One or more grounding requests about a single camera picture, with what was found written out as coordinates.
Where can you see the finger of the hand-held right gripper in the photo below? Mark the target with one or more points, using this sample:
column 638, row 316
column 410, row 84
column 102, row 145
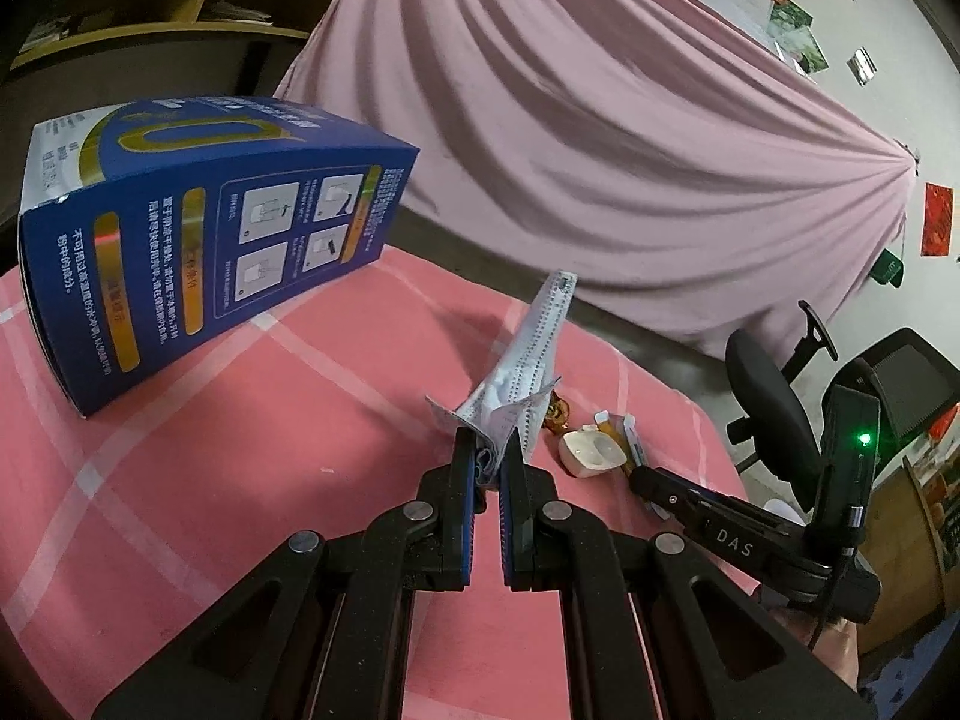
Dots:
column 667, row 496

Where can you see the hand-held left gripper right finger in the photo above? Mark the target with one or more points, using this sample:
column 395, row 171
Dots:
column 506, row 532

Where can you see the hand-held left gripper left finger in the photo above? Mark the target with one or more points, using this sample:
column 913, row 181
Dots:
column 469, row 540

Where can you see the grey face mask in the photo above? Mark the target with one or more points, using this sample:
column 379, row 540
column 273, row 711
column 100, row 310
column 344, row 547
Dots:
column 532, row 360

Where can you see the person's right hand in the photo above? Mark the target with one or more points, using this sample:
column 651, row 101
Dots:
column 836, row 645

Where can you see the black office chair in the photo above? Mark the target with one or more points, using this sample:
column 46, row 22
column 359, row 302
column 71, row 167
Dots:
column 765, row 390

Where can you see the wooden cabinet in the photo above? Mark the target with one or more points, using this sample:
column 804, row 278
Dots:
column 911, row 577

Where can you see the green hanging bag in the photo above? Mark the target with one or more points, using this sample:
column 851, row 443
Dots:
column 888, row 268

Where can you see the pink checked blanket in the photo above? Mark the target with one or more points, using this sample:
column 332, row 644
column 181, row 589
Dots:
column 262, row 427

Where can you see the pink hanging sheet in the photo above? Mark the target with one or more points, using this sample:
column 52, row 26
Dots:
column 600, row 127

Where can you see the small black white picture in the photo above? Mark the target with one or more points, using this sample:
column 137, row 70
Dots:
column 862, row 66

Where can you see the blue cardboard box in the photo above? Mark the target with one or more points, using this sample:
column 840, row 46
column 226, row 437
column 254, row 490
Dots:
column 187, row 240

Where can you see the green landscape photo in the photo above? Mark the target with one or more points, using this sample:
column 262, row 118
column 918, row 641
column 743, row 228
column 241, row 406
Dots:
column 810, row 54
column 789, row 24

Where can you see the pile of papers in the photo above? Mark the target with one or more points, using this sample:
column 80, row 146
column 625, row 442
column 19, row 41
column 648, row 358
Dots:
column 236, row 12

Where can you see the wooden shelf desk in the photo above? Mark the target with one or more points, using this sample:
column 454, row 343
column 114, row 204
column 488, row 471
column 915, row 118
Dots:
column 150, row 28

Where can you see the red diamond wall poster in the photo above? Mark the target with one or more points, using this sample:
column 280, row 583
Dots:
column 939, row 219

